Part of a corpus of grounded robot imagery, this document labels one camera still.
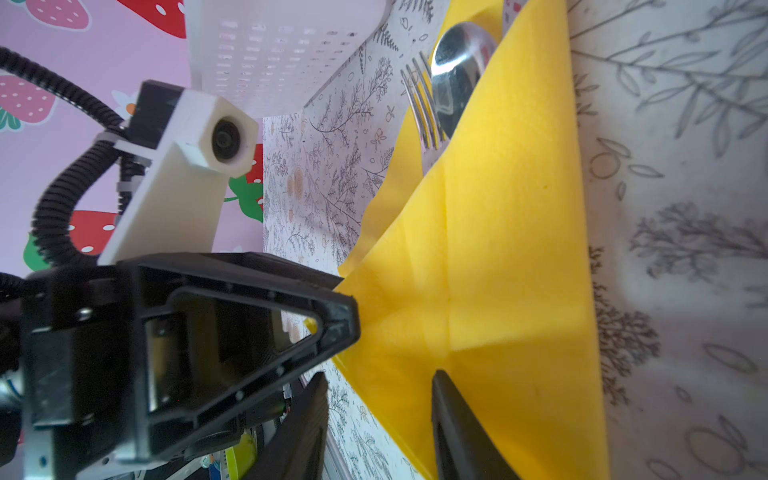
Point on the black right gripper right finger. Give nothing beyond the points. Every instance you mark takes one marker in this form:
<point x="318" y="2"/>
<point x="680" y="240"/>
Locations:
<point x="463" y="449"/>

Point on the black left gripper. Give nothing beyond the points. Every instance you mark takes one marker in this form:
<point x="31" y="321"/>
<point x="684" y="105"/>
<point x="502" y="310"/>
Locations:
<point x="76" y="336"/>

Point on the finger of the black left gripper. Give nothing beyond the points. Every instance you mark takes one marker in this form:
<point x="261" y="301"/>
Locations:
<point x="214" y="334"/>

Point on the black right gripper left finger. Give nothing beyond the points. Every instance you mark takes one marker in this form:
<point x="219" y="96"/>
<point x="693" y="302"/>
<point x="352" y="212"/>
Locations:
<point x="297" y="449"/>

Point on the yellow paper napkin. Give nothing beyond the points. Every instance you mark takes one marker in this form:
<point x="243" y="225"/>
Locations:
<point x="485" y="275"/>

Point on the silver fork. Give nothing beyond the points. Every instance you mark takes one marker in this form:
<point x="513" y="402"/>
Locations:
<point x="433" y="139"/>

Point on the silver spoon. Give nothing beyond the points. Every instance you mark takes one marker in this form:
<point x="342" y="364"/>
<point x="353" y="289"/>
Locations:
<point x="460" y="58"/>

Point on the white perforated plastic basket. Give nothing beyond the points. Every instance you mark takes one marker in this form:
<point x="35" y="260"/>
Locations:
<point x="271" y="57"/>

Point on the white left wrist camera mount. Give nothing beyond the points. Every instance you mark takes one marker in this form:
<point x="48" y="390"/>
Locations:
<point x="193" y="143"/>

